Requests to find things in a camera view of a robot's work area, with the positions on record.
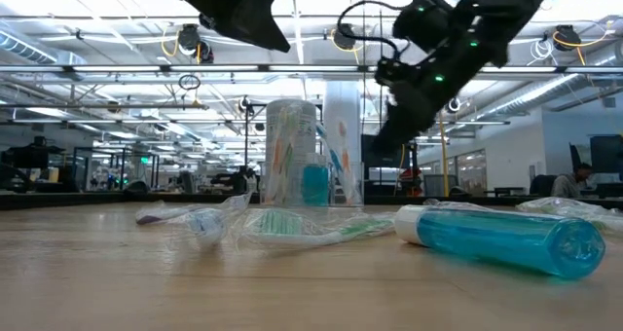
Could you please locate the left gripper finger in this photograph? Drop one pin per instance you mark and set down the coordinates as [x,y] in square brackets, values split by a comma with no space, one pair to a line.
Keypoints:
[258,19]

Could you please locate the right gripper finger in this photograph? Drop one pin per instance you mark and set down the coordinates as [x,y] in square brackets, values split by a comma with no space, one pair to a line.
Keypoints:
[404,126]

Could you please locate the green toothbrush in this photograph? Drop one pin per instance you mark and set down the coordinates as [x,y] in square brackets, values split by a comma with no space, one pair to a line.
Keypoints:
[277,223]
[288,158]
[560,207]

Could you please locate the clear plastic organizer box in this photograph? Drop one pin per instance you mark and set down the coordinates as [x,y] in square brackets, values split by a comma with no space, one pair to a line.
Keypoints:
[292,197]

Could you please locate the large black screen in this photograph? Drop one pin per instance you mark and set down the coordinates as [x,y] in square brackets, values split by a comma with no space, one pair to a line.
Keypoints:
[389,159]

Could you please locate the red black equipment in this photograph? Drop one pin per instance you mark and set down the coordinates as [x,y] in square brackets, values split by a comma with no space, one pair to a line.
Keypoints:
[411,181]

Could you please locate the white round pillar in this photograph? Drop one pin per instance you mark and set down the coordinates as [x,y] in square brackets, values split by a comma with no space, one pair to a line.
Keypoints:
[348,102]

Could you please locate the grey bin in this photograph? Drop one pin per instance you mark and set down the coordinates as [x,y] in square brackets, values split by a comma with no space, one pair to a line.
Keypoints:
[438,185]

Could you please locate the long ceiling light bar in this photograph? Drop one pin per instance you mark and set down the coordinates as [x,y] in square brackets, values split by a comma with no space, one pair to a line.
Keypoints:
[121,68]

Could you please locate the black office chair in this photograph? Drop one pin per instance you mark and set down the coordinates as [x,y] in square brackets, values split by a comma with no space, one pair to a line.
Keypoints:
[541,185]

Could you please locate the person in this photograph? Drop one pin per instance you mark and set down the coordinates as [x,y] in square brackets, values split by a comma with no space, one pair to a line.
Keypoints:
[567,185]

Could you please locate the black desk monitor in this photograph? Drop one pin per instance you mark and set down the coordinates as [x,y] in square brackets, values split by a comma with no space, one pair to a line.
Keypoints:
[606,153]

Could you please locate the black workstation equipment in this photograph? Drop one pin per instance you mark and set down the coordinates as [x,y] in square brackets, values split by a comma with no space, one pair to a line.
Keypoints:
[29,158]

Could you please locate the silver air duct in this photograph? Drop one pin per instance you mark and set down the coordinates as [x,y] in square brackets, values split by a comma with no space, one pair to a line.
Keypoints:
[19,46]
[545,92]

